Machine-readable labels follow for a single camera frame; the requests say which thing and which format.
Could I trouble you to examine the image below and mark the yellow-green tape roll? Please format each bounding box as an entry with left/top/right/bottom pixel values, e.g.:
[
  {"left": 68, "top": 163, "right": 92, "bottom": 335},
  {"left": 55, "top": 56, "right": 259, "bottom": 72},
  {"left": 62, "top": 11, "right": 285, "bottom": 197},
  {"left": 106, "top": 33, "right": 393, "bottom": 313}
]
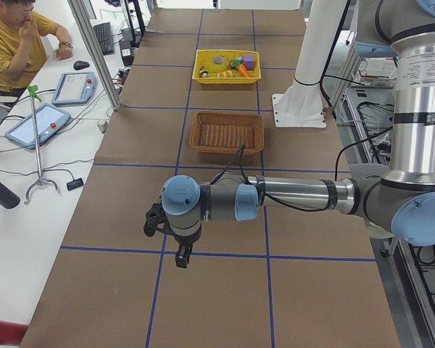
[{"left": 210, "top": 55, "right": 228, "bottom": 73}]

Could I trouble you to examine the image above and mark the brown wicker basket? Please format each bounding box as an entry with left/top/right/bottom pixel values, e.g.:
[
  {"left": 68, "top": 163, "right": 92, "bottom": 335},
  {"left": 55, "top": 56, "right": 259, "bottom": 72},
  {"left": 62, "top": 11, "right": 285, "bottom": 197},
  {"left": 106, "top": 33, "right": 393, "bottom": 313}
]
[{"left": 189, "top": 111, "right": 264, "bottom": 154}]

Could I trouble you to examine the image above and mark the yellow woven basket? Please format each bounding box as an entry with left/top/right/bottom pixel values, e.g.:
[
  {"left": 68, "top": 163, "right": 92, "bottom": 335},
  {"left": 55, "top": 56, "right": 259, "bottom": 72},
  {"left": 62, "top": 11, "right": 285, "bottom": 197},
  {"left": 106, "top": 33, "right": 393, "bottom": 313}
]
[{"left": 192, "top": 49, "right": 261, "bottom": 84}]

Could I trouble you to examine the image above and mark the small black device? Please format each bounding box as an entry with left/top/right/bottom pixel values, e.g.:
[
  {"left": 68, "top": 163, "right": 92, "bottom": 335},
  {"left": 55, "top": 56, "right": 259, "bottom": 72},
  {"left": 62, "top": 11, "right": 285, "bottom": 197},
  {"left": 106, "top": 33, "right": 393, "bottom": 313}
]
[{"left": 66, "top": 178, "right": 84, "bottom": 191}]

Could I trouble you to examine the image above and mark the toy panda figure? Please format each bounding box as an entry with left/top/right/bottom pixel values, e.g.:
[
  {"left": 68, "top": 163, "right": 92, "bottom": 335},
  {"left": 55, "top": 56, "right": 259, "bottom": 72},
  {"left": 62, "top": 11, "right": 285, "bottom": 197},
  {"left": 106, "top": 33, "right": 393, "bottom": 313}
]
[{"left": 199, "top": 66, "right": 209, "bottom": 78}]

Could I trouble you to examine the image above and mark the near teach pendant tablet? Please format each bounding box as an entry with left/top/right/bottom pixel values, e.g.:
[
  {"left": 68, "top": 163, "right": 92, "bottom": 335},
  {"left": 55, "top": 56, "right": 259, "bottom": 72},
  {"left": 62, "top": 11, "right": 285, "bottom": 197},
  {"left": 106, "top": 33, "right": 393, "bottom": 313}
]
[{"left": 4, "top": 103, "right": 72, "bottom": 151}]

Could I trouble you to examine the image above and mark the teach pendant tablet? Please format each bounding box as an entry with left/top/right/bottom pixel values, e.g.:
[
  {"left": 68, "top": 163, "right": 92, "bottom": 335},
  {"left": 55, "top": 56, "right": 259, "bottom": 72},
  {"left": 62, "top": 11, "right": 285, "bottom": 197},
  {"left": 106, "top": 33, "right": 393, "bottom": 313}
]
[
  {"left": 51, "top": 72, "right": 97, "bottom": 107},
  {"left": 4, "top": 103, "right": 72, "bottom": 151}
]

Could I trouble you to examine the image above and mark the toy croissant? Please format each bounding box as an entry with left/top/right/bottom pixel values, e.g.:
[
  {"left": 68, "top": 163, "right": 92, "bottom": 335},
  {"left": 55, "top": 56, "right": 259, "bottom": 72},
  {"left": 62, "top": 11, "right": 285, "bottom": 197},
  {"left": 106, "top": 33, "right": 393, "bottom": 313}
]
[{"left": 217, "top": 70, "right": 233, "bottom": 78}]

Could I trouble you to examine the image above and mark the black bottle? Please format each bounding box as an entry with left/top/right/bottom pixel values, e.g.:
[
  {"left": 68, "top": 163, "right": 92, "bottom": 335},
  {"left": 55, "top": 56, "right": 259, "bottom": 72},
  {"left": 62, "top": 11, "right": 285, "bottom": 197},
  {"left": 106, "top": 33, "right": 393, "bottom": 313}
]
[{"left": 0, "top": 182, "right": 20, "bottom": 209}]

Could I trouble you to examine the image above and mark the red object at corner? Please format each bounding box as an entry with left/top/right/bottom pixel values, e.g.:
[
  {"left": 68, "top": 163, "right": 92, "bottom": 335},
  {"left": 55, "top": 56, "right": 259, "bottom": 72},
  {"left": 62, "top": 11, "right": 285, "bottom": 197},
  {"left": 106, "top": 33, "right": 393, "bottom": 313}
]
[{"left": 0, "top": 320, "right": 28, "bottom": 347}]

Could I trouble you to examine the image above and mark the orange toy carrot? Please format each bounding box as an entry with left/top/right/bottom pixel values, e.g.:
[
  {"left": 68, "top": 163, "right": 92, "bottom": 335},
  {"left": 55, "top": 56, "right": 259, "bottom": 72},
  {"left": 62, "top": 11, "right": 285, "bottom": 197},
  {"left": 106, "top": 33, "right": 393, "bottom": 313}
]
[{"left": 238, "top": 64, "right": 251, "bottom": 78}]

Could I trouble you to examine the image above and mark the far teach pendant tablet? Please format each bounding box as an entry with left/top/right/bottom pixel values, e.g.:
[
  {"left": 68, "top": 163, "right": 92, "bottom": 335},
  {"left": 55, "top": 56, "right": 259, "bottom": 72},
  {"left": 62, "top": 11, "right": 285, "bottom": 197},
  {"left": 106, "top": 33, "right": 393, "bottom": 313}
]
[{"left": 51, "top": 72, "right": 97, "bottom": 107}]

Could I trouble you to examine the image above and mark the purple foam cube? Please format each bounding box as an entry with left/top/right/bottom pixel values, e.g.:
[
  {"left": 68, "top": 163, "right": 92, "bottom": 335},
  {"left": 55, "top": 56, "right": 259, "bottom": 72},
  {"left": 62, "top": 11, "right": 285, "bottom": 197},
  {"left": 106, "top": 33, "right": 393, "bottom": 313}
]
[{"left": 242, "top": 54, "right": 257, "bottom": 70}]

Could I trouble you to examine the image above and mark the black computer mouse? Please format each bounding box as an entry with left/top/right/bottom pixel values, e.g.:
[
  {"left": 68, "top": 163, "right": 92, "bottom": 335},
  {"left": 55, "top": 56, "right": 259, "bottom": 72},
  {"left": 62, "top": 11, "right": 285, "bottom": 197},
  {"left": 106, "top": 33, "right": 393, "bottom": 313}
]
[{"left": 73, "top": 60, "right": 90, "bottom": 71}]

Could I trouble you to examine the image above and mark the metal reacher grabber stick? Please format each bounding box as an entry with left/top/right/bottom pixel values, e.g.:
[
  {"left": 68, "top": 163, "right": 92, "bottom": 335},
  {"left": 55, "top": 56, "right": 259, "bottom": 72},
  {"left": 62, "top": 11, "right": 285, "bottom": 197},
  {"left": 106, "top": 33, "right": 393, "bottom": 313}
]
[{"left": 24, "top": 85, "right": 61, "bottom": 205}]

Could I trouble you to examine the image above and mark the black keyboard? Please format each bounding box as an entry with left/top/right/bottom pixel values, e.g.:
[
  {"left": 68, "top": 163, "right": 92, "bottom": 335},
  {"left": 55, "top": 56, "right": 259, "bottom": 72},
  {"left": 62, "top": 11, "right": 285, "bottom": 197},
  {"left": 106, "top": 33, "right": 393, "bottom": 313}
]
[{"left": 92, "top": 22, "right": 115, "bottom": 55}]

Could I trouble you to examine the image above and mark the man in yellow shirt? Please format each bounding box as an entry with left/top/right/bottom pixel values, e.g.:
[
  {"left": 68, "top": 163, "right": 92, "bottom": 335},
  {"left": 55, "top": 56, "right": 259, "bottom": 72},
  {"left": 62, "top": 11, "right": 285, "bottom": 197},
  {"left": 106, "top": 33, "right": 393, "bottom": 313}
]
[{"left": 0, "top": 1, "right": 73, "bottom": 96}]

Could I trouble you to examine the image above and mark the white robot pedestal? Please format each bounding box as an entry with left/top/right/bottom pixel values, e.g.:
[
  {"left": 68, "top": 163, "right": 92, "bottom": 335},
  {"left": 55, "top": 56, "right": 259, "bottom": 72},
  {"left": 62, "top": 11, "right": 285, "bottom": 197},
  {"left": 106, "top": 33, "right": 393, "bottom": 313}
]
[{"left": 272, "top": 0, "right": 349, "bottom": 128}]

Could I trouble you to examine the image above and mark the aluminium frame post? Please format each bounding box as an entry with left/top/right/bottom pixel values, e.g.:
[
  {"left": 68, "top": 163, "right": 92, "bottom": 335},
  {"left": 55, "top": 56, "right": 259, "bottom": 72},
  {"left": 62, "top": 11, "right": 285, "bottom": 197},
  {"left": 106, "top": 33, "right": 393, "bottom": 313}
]
[{"left": 67, "top": 0, "right": 121, "bottom": 111}]

